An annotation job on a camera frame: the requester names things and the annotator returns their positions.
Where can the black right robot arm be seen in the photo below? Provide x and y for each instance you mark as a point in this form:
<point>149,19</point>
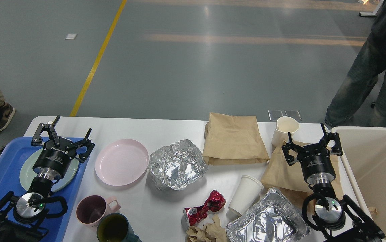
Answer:
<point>339,220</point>

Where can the blue plastic tray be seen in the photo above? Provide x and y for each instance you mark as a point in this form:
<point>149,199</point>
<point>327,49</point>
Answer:
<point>11,160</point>

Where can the white desk leg far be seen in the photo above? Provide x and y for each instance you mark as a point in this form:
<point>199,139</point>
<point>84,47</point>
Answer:
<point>373,13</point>

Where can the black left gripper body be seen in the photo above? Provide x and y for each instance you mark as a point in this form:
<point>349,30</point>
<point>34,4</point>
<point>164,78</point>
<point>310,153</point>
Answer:
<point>55,158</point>

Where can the white paper cup lying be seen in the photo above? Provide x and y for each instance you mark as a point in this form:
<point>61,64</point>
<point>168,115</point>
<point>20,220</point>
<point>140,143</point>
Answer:
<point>246,193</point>

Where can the person in blue jeans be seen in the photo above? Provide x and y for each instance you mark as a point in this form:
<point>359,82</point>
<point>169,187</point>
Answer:
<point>361,78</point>

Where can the crushed red can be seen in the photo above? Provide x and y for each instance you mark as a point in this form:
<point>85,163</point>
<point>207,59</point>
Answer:
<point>214,203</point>

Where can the pink HOME mug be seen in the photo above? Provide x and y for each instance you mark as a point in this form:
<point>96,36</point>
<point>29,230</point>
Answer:
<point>92,209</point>

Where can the green plate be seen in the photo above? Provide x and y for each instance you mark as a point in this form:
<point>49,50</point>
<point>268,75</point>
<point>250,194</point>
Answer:
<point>27,173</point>

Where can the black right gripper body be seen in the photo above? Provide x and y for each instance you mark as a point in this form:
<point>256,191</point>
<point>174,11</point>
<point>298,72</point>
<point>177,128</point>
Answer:
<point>316,164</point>

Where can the floor outlet plates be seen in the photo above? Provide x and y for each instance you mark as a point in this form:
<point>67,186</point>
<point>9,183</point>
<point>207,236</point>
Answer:
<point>275,114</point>

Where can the crumpled brown paper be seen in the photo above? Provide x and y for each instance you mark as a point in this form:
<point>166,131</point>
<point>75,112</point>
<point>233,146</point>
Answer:
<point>210,232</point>

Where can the pink plate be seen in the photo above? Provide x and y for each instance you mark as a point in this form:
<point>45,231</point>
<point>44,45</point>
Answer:
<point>122,162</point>

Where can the dark teal mug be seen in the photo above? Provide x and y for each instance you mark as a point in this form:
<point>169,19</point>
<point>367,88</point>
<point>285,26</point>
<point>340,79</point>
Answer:
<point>116,228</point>

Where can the aluminium foil tray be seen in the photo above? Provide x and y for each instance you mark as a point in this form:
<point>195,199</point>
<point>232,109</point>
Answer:
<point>272,219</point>

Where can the white paper cup upright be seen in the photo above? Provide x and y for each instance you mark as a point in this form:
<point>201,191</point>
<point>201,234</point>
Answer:
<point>284,125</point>

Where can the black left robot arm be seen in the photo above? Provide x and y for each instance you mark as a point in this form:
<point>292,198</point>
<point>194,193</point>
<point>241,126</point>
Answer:
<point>21,216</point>

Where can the beige plastic bin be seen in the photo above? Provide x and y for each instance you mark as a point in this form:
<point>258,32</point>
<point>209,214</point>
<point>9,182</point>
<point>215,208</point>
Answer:
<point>364,158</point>

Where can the brown paper bag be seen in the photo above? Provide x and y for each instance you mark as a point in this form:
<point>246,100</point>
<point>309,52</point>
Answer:
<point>290,180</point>
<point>233,140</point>

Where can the crumpled aluminium foil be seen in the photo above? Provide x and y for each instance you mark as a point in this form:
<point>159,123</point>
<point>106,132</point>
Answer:
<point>177,165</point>

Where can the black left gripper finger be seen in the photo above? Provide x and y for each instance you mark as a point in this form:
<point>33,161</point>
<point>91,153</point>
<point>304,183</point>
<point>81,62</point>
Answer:
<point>74,146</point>
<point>50,129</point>

